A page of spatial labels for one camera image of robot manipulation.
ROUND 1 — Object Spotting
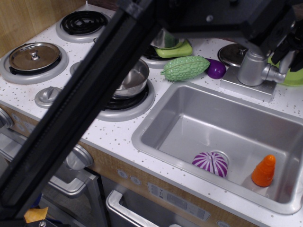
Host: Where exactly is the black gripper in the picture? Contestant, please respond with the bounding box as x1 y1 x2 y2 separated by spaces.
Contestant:
271 20 303 71

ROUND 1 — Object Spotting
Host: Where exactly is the silver faucet lever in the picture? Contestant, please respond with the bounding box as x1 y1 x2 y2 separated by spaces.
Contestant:
278 50 296 78

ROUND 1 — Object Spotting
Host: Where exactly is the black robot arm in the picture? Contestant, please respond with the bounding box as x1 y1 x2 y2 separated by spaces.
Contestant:
0 0 298 226

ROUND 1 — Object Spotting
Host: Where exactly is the lime green plate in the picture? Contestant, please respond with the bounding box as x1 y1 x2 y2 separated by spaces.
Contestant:
266 57 303 86

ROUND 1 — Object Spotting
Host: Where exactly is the silver toy faucet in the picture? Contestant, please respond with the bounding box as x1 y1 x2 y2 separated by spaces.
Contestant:
220 46 288 103

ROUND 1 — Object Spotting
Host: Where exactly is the steel lid behind faucet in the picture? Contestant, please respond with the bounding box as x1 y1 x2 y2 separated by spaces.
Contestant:
218 44 248 67

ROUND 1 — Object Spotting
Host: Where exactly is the purple toy eggplant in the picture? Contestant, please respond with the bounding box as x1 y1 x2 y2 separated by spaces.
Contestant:
206 58 226 79

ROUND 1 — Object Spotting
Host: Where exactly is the silver sink basin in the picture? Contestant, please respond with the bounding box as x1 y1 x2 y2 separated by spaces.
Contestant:
132 82 303 215

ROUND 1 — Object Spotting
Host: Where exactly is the green toy bitter melon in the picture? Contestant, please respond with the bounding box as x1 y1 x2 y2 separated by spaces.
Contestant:
160 56 210 81

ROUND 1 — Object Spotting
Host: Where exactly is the green plastic sponge block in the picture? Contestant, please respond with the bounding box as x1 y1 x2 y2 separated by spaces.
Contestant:
154 40 193 59

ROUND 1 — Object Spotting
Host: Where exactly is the orange toy carrot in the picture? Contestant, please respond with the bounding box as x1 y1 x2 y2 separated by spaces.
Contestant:
251 155 276 187

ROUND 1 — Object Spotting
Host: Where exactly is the tall steel pot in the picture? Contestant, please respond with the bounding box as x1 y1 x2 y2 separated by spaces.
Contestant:
150 29 185 49

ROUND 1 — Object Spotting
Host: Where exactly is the purple white striped toy onion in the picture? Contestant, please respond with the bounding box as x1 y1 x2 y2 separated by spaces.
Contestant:
192 152 228 178

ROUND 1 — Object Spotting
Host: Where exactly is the back right stove burner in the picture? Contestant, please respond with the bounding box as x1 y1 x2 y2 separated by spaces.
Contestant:
141 45 176 69

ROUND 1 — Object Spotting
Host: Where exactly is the stove burner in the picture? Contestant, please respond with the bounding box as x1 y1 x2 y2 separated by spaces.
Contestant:
96 79 155 122
0 45 69 85
55 10 110 44
141 45 176 69

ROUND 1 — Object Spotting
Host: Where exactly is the small steel saucepan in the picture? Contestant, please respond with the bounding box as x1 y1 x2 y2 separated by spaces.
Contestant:
112 59 150 99

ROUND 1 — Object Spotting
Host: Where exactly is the grey oven control panel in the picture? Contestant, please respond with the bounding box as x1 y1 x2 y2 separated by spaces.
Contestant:
147 182 211 222

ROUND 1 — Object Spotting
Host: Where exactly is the front right stove burner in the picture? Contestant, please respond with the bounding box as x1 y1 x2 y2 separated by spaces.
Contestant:
96 79 155 122

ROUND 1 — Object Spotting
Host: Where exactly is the back left stove burner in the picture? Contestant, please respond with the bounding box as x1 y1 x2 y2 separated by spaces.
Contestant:
55 10 110 44

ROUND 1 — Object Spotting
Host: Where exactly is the silver stove knob left centre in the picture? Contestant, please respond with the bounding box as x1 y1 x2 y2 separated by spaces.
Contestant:
70 61 81 75

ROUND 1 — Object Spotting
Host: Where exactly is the silver stove knob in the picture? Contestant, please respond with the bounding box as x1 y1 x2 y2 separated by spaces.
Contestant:
70 61 81 75
35 86 62 109

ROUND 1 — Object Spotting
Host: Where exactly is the silver oven dial knob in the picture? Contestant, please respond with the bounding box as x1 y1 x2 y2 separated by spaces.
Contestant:
64 144 94 171

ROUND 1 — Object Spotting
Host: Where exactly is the silver stove knob front left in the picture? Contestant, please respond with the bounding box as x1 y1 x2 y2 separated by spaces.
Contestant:
35 86 62 109

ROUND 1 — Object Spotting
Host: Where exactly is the steel lid on left burner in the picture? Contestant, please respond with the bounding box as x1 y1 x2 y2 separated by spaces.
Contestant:
9 43 61 72

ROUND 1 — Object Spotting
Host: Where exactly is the front left stove burner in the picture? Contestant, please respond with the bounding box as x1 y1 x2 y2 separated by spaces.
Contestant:
0 45 69 85

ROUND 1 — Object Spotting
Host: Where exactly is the orange tape piece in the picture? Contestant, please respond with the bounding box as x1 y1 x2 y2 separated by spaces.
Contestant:
24 207 48 224

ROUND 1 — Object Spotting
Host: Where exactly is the silver dishwasher door handle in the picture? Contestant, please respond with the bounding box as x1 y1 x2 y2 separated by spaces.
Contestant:
106 190 167 227

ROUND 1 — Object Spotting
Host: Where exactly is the silver oven door handle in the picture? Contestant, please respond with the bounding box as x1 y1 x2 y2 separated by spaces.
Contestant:
0 132 87 199

